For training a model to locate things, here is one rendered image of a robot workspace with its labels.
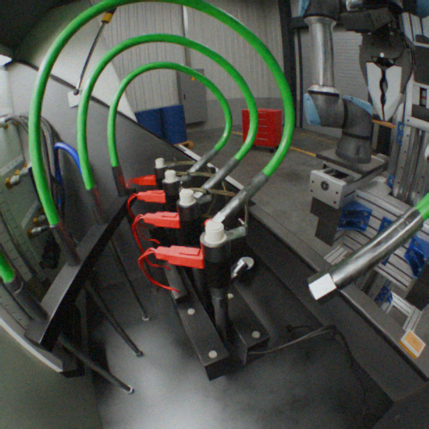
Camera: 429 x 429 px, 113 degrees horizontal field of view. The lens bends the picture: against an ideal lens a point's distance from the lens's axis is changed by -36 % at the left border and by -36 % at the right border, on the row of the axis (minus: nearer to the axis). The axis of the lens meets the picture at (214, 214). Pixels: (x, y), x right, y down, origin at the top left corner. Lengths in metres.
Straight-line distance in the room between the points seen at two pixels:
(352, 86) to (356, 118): 6.12
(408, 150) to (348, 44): 6.38
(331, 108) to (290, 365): 0.74
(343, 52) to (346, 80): 0.88
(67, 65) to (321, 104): 0.73
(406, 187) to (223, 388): 0.87
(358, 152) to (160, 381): 0.88
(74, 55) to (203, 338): 0.56
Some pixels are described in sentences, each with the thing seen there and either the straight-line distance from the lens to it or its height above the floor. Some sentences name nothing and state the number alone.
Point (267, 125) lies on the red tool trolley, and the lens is 4.41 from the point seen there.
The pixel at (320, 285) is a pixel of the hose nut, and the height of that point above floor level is 1.15.
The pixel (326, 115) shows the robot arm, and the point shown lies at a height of 1.19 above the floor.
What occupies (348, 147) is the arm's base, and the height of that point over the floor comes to 1.08.
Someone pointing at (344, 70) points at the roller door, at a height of 2.12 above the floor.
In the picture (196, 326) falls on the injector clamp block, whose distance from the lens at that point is 0.33.
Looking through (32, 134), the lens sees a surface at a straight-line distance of 0.24.
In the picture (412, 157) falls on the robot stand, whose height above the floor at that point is 1.10.
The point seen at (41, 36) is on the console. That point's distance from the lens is 0.57.
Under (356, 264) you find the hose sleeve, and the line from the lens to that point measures 0.15.
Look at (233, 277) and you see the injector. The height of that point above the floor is 1.08.
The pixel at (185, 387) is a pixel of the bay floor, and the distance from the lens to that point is 0.45.
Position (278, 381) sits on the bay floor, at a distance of 0.45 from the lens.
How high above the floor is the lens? 1.26
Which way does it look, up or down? 32 degrees down
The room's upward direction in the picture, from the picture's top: 5 degrees counter-clockwise
